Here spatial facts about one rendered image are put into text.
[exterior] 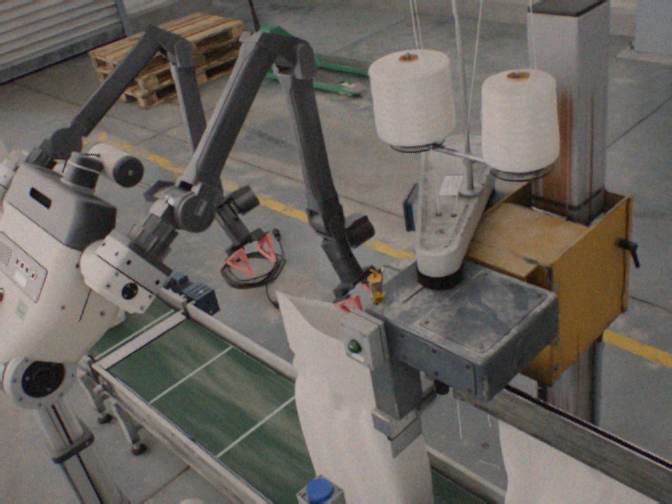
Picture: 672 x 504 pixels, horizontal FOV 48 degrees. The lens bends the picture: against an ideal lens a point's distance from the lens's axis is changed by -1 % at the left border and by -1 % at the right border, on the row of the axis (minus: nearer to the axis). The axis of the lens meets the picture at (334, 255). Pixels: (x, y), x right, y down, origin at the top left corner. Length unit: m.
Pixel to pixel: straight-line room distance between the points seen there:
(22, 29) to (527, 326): 8.05
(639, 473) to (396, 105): 0.82
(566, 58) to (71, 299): 1.08
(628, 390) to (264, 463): 1.48
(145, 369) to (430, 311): 1.82
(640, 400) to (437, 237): 1.84
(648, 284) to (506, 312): 2.41
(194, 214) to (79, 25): 7.84
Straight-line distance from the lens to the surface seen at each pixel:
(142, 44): 2.07
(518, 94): 1.37
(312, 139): 1.63
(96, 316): 1.66
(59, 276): 1.61
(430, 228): 1.49
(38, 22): 9.08
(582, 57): 1.54
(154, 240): 1.47
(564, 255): 1.54
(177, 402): 2.85
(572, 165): 1.62
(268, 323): 3.72
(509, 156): 1.41
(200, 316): 3.18
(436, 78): 1.52
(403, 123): 1.54
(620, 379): 3.25
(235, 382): 2.84
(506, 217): 1.67
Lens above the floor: 2.19
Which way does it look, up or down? 32 degrees down
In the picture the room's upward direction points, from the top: 11 degrees counter-clockwise
